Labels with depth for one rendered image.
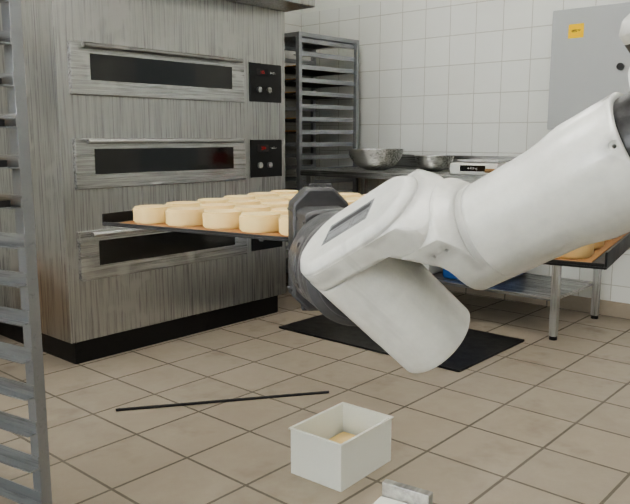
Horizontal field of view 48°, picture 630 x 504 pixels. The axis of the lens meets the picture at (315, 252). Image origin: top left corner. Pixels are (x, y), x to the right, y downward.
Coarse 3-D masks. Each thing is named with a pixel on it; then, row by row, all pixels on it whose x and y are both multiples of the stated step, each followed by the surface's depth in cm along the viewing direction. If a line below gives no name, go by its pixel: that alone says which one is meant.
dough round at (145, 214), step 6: (138, 210) 89; (144, 210) 89; (150, 210) 89; (156, 210) 89; (162, 210) 90; (138, 216) 90; (144, 216) 89; (150, 216) 89; (156, 216) 89; (162, 216) 90; (138, 222) 90; (144, 222) 90; (150, 222) 90; (156, 222) 90; (162, 222) 90
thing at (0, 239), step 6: (0, 234) 166; (6, 234) 165; (12, 234) 164; (18, 234) 163; (0, 240) 167; (6, 240) 165; (12, 240) 164; (18, 240) 163; (24, 240) 162; (0, 246) 163; (6, 246) 162; (12, 246) 162; (18, 246) 162; (24, 246) 163
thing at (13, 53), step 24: (24, 72) 159; (24, 96) 159; (24, 120) 160; (24, 144) 160; (24, 168) 161; (24, 192) 161; (24, 216) 162; (24, 264) 164; (24, 288) 165; (24, 336) 167; (48, 456) 173; (48, 480) 174
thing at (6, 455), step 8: (0, 448) 178; (8, 448) 176; (0, 456) 177; (8, 456) 177; (16, 456) 175; (24, 456) 173; (32, 456) 172; (8, 464) 173; (16, 464) 173; (24, 464) 173; (32, 464) 172
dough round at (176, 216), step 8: (168, 208) 88; (176, 208) 88; (184, 208) 88; (192, 208) 88; (200, 208) 88; (168, 216) 87; (176, 216) 86; (184, 216) 86; (192, 216) 86; (200, 216) 87; (168, 224) 88; (176, 224) 86; (184, 224) 86; (192, 224) 87; (200, 224) 88
